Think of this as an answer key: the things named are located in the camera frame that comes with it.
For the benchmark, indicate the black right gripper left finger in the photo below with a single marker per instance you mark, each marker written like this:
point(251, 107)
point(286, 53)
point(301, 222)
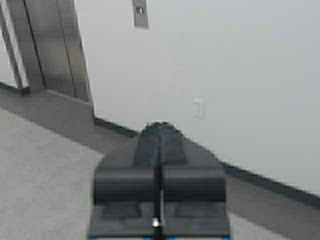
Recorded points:
point(123, 189)

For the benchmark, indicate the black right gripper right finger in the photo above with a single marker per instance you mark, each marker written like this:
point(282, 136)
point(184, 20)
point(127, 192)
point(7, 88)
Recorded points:
point(194, 188)

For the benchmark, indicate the elevator call button panel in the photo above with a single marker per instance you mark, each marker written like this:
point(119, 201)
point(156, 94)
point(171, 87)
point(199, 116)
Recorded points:
point(140, 14)

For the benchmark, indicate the steel elevator door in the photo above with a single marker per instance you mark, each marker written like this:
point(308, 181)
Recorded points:
point(43, 44)

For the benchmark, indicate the white wall outlet plate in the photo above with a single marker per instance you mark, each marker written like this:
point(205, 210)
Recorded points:
point(199, 108)

